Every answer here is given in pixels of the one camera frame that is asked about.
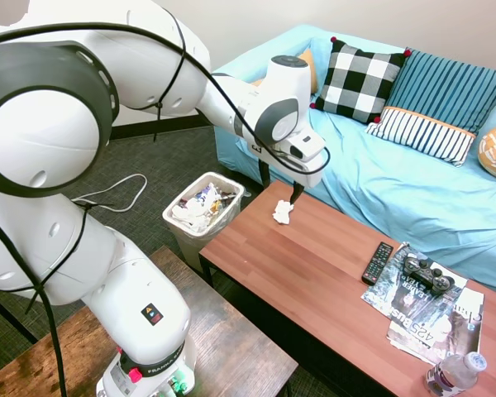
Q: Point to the white tissue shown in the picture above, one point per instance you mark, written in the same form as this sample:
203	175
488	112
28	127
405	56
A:
282	212

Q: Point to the navy white striped pillow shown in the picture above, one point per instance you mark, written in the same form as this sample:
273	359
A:
425	134

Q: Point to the business magazine with dark cover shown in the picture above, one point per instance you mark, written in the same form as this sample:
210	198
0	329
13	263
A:
413	308

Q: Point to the black remote control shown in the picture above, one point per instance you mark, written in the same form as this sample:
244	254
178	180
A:
377	264

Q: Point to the sofa with light blue cover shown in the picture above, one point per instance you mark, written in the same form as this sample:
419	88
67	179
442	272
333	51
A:
397	198

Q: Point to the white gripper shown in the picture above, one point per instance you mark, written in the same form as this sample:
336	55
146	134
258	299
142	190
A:
301	173

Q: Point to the red-brown wooden coffee table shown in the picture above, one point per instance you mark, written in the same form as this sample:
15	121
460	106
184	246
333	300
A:
314	269

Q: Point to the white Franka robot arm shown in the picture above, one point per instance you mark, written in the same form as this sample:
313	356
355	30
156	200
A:
120	281

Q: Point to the black wall baseboard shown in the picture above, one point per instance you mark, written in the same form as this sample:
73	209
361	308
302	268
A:
161	125

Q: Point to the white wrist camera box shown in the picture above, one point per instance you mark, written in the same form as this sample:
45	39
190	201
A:
308	145

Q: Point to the plain orange pillow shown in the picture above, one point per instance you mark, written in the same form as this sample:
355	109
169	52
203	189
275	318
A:
310	68

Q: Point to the black game controller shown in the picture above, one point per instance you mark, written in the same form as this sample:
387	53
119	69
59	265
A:
427	275

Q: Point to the mixed wrappers and tissue trash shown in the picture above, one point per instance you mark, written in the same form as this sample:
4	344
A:
202	204

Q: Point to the clear plastic water bottle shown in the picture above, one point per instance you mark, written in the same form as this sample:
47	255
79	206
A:
454	376

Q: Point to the teal dark striped pillow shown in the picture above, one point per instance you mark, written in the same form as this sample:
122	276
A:
442	93

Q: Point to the magazine with white cover edge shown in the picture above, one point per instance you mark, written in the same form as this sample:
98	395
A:
459	331

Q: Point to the rustic wooden robot table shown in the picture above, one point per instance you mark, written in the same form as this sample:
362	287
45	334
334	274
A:
231	351

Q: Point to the black white checked pillow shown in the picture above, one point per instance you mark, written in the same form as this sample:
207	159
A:
355	80

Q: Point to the white plastic trash bin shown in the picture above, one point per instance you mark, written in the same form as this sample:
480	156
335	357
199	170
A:
198	244

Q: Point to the black metal stand leg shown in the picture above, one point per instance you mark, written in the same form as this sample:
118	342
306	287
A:
10	316

